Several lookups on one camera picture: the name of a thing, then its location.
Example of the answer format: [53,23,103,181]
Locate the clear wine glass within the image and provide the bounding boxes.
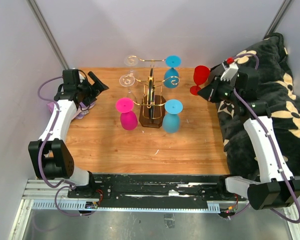
[119,74,137,103]
[124,55,141,84]

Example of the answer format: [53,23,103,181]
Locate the black floral blanket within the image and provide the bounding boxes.
[216,33,300,180]

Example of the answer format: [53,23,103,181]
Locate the left aluminium frame post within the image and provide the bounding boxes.
[26,0,70,70]

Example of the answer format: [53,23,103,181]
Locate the gold wire wine glass rack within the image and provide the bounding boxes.
[134,57,166,128]

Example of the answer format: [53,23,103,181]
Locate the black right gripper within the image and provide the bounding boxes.
[196,74,241,104]

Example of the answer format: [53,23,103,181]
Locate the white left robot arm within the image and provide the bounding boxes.
[28,68,109,198]

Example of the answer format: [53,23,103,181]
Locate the right aluminium frame post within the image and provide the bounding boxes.
[263,0,295,39]

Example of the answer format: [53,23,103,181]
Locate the red wine glass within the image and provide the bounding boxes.
[190,65,210,96]

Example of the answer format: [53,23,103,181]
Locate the blue wine glass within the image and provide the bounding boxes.
[162,99,183,134]
[163,55,181,89]

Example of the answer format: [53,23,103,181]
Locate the pink wine glass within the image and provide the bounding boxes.
[116,97,138,131]

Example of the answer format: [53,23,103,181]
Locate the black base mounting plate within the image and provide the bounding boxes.
[68,174,247,213]

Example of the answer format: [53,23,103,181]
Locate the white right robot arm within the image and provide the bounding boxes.
[198,61,300,210]

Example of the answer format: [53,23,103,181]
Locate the front clear wine glass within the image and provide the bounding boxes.
[119,74,137,103]

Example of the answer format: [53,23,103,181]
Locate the rear clear wine glass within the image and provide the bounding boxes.
[124,55,141,84]

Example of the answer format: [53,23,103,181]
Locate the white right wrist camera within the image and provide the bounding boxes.
[220,57,238,82]

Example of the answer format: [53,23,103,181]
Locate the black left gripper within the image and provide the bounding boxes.
[77,71,109,107]

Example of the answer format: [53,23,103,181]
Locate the purple cloth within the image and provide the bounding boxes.
[47,102,96,120]

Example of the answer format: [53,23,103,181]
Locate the aluminium frame post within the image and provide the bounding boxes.
[263,0,295,39]
[26,0,70,70]

